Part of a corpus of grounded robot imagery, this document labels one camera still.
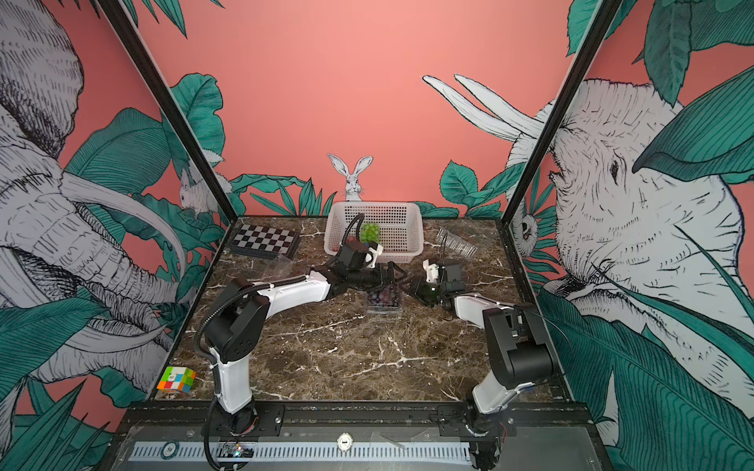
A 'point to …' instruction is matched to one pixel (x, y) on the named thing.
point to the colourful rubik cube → (178, 379)
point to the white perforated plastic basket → (401, 226)
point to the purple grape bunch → (388, 295)
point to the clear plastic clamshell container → (377, 309)
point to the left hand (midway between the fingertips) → (403, 276)
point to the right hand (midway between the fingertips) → (402, 283)
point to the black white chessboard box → (265, 241)
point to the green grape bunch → (370, 232)
